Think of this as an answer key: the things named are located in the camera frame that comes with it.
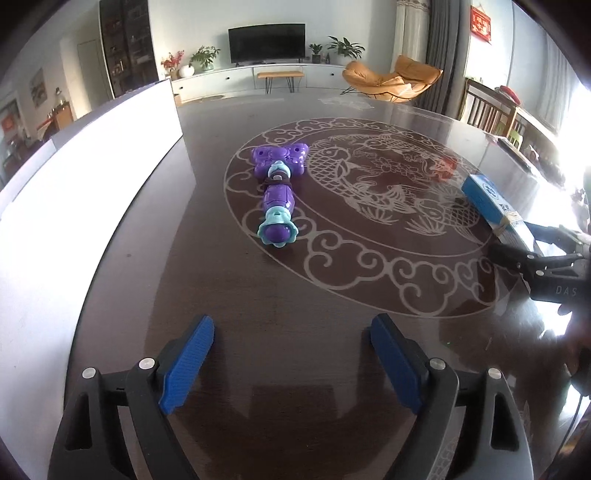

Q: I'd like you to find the white covered standing air conditioner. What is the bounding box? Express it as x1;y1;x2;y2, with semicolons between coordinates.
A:
394;0;432;70

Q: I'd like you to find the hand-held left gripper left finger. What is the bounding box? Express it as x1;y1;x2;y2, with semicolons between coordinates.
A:
48;315;215;480

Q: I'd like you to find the dark wooden slatted chair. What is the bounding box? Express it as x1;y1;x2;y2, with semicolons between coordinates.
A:
463;78;518;137

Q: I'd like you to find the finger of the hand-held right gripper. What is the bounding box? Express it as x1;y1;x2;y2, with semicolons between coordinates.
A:
522;220;585;250
489;242;583;282

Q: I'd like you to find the wooden sideboard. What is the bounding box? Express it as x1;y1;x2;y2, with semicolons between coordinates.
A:
512;106;561;153

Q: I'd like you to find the green potted plant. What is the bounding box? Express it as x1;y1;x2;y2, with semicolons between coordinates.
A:
190;45;221;72

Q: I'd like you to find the dark glass display cabinet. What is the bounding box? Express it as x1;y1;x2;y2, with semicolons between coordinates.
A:
99;0;160;97

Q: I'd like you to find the long blue white carton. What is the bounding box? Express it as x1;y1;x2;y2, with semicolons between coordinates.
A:
462;174;543;247

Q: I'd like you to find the wooden bench with metal legs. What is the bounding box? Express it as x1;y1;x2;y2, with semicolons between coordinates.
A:
257;70;305;94

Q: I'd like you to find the orange lounge chair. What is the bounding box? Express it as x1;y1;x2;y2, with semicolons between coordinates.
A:
342;55;444;104

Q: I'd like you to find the framed wall painting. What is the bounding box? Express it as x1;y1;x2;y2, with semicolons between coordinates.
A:
30;68;45;108

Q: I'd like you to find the black flat television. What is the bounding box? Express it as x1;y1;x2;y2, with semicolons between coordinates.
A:
228;23;307;65

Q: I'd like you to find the dark patterned glass desktop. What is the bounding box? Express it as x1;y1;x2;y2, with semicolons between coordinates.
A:
65;90;591;480

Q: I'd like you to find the red wall hanging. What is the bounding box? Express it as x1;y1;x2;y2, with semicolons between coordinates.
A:
470;6;492;43

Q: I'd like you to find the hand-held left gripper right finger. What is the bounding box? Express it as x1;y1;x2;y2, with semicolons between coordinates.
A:
370;313;534;480

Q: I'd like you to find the purple and teal toy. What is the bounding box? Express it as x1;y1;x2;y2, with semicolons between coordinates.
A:
250;143;311;248

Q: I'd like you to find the leafy potted plant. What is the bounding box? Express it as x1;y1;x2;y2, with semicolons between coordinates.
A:
327;36;365;61

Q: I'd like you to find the person's right hand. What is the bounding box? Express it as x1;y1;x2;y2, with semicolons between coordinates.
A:
556;295;591;398

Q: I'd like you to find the white television cabinet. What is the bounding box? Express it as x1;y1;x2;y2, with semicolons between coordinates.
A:
171;64;356;103

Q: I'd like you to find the red flower arrangement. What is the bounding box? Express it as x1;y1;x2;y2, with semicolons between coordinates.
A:
161;52;184;79

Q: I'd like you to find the grey curtain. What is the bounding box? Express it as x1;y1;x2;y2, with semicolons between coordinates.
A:
425;0;472;118

